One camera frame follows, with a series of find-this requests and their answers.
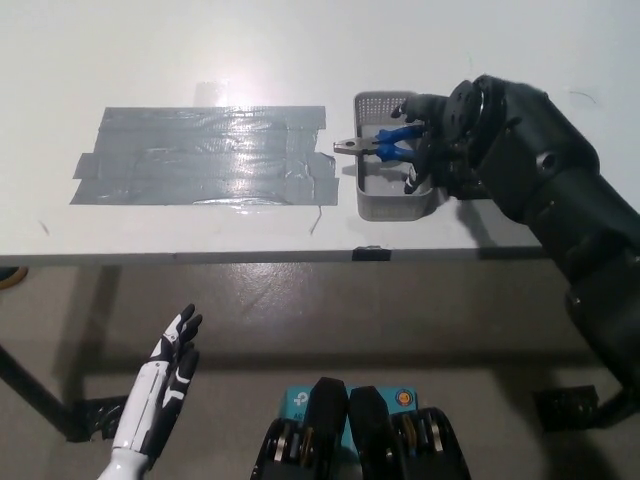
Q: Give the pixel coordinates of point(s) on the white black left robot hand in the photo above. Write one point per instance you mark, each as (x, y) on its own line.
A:
(145, 405)

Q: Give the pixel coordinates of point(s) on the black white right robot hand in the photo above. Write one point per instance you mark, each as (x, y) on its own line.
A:
(450, 165)

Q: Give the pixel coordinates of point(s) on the grey plastic basket container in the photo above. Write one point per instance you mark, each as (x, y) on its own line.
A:
(387, 200)

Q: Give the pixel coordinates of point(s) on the yellow black round object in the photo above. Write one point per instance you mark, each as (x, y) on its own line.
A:
(10, 279)

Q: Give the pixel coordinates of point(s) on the grey duct tape patch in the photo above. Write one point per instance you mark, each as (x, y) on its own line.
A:
(200, 157)

